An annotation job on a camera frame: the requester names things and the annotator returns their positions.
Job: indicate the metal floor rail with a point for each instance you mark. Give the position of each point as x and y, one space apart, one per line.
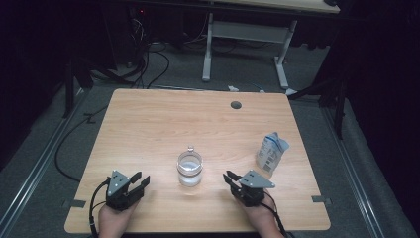
364 198
41 165

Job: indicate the clear glass jar hinged lid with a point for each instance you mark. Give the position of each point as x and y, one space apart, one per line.
189 172

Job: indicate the black metal stand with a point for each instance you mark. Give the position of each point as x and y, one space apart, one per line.
340 112
68 92

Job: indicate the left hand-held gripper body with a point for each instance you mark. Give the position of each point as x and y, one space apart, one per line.
119 195

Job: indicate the small white floor object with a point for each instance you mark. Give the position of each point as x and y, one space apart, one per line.
232 88

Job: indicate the person's left hand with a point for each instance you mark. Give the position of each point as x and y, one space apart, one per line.
112 223

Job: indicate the white and blue packet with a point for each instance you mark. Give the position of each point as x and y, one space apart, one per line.
269 153

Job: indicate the white desk with metal frame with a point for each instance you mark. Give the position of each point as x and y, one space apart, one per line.
247 31

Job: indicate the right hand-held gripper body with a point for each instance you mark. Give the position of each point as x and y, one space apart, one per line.
251 191

